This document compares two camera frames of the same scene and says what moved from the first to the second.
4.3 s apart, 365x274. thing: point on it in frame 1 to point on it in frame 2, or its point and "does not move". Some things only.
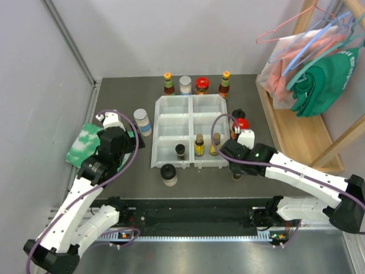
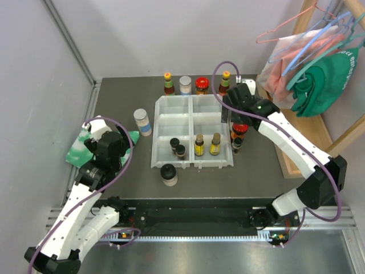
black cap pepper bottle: x=236 y=177 to x=174 y=142
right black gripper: x=234 y=168 to x=224 y=116
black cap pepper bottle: x=179 y=149 does not move
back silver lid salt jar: x=185 y=85 does not move
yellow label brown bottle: x=199 y=145 does not move
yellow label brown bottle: x=217 y=142 does not move
